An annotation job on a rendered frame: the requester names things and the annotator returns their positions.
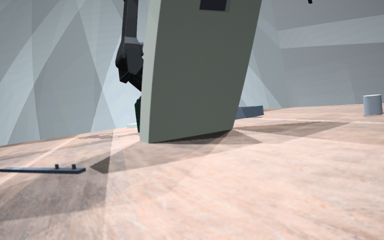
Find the light blue square tray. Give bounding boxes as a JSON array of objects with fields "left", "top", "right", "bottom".
[{"left": 235, "top": 105, "right": 264, "bottom": 120}]

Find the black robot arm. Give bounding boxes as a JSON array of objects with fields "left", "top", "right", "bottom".
[{"left": 115, "top": 0, "right": 144, "bottom": 92}]

